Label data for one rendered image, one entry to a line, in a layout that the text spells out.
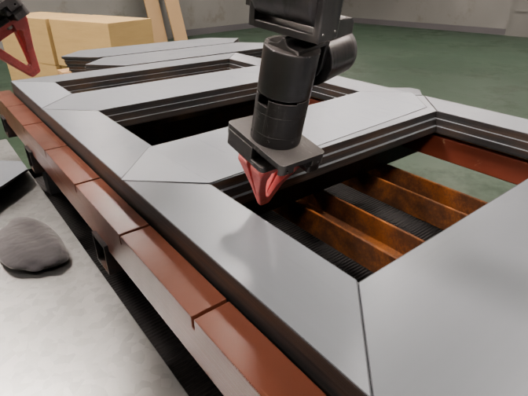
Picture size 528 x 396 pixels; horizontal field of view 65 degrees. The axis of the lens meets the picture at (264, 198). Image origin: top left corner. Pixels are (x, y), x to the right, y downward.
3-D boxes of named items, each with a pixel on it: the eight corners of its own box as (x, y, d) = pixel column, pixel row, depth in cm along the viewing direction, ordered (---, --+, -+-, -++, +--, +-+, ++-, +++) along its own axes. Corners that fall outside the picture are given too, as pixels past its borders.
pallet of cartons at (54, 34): (104, 90, 447) (89, 7, 408) (205, 111, 381) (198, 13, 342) (14, 114, 374) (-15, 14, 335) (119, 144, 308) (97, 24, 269)
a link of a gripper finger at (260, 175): (261, 175, 58) (272, 115, 52) (295, 205, 54) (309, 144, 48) (220, 189, 54) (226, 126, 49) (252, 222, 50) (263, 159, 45)
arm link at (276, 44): (253, 30, 40) (302, 50, 37) (293, 19, 44) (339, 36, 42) (244, 97, 44) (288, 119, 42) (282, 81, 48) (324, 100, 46)
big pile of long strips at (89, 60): (230, 48, 202) (230, 35, 199) (284, 60, 174) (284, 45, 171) (56, 69, 158) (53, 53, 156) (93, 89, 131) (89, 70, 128)
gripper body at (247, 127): (268, 123, 53) (277, 67, 49) (322, 166, 47) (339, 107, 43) (225, 134, 50) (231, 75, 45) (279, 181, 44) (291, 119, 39)
